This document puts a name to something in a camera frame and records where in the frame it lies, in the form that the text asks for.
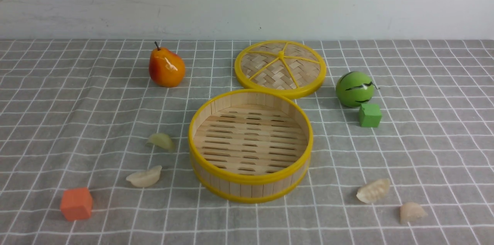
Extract green toy watermelon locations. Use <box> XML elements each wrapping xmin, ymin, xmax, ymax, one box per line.
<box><xmin>335</xmin><ymin>71</ymin><xmax>377</xmax><ymax>108</ymax></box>

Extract orange toy pear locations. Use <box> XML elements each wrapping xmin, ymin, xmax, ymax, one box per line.
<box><xmin>148</xmin><ymin>41</ymin><xmax>186</xmax><ymax>88</ymax></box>

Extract white pleated dumpling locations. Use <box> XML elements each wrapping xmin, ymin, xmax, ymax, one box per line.
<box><xmin>356</xmin><ymin>178</ymin><xmax>391</xmax><ymax>204</ymax></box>

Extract bamboo steamer tray yellow rim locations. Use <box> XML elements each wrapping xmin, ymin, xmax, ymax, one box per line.
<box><xmin>188</xmin><ymin>89</ymin><xmax>314</xmax><ymax>203</ymax></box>

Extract grey checked tablecloth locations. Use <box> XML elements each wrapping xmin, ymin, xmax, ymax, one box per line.
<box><xmin>0</xmin><ymin>39</ymin><xmax>494</xmax><ymax>245</ymax></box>

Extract pale green dumpling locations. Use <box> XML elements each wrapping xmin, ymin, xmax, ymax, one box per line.
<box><xmin>146</xmin><ymin>133</ymin><xmax>175</xmax><ymax>151</ymax></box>

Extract orange foam cube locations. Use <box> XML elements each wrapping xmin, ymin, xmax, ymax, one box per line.
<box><xmin>60</xmin><ymin>187</ymin><xmax>93</xmax><ymax>221</ymax></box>

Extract pinkish dumpling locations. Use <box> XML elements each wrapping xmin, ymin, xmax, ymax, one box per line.
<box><xmin>400</xmin><ymin>201</ymin><xmax>428</xmax><ymax>224</ymax></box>

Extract green foam cube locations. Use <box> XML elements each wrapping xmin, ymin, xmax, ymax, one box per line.
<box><xmin>359</xmin><ymin>103</ymin><xmax>382</xmax><ymax>128</ymax></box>

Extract woven bamboo steamer lid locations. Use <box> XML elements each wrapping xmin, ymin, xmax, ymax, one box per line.
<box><xmin>233</xmin><ymin>40</ymin><xmax>327</xmax><ymax>100</ymax></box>

